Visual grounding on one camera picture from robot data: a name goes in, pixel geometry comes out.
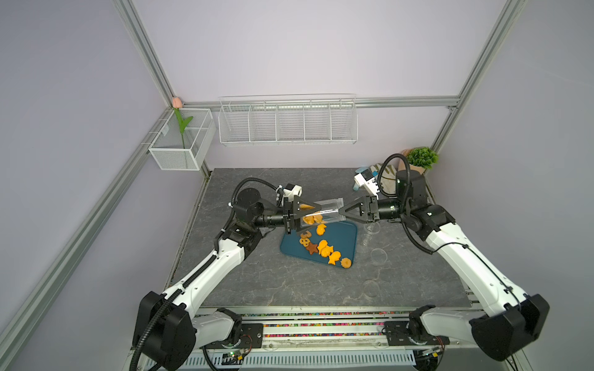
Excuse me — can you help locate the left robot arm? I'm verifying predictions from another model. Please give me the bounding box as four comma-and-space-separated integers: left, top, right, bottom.
129, 177, 322, 370

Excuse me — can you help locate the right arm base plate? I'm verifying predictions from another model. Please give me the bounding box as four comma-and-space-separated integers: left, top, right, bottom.
381, 320, 450, 346

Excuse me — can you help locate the pink artificial tulip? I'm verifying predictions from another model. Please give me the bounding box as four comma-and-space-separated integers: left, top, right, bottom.
172, 97, 193, 148

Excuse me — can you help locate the white wire wall shelf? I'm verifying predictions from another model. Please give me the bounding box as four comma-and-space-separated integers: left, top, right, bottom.
218, 94, 358, 145

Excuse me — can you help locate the teal plastic tray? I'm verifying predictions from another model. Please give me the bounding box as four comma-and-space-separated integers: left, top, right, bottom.
280, 222, 357, 269

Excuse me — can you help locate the orange fish cookie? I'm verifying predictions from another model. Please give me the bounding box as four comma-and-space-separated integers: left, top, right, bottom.
316, 224, 327, 236

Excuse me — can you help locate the dark brown star cookie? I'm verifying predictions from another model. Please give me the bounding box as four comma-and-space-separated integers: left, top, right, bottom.
306, 244, 319, 255

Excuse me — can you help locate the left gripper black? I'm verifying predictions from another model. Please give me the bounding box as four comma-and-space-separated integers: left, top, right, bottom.
252, 196, 320, 236

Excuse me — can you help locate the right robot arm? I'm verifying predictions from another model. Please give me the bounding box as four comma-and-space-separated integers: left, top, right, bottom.
339, 153, 550, 362

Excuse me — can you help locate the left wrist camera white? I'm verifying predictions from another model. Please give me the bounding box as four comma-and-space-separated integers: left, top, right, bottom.
282, 183, 303, 202

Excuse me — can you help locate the white mesh wall basket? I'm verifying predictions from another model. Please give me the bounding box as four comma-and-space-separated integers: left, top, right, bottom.
149, 108, 217, 171

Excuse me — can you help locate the white vented cable duct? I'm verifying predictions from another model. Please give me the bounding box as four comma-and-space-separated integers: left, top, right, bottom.
208, 349, 416, 370

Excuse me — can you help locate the potted green plant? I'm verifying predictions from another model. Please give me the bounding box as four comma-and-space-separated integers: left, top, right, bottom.
402, 147, 439, 175

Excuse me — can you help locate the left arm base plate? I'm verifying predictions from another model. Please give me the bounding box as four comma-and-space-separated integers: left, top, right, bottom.
207, 322, 264, 349

